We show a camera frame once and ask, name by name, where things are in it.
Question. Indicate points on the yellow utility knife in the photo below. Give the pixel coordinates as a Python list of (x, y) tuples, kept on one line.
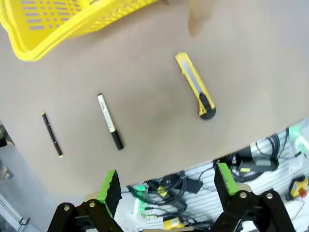
[(205, 101)]

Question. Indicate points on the black highlighter pen yellow tip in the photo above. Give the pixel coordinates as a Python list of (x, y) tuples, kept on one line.
[(51, 134)]

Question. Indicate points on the yellow emergency stop box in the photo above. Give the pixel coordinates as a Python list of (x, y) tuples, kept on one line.
[(299, 188)]

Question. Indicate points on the yellow plastic shopping basket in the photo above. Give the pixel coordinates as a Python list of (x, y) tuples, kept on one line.
[(36, 48)]

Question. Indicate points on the black power adapter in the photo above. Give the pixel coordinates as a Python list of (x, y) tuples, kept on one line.
[(181, 182)]

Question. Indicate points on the white marker black cap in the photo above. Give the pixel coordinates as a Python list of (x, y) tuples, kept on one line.
[(107, 116)]

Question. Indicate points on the person's right hand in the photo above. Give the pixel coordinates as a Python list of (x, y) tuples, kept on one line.
[(198, 17)]

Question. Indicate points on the white power strip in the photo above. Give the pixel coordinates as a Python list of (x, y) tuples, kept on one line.
[(300, 149)]

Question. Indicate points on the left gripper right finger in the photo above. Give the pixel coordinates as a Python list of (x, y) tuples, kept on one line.
[(225, 183)]

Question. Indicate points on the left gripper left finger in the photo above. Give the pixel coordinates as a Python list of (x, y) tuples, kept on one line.
[(109, 193)]

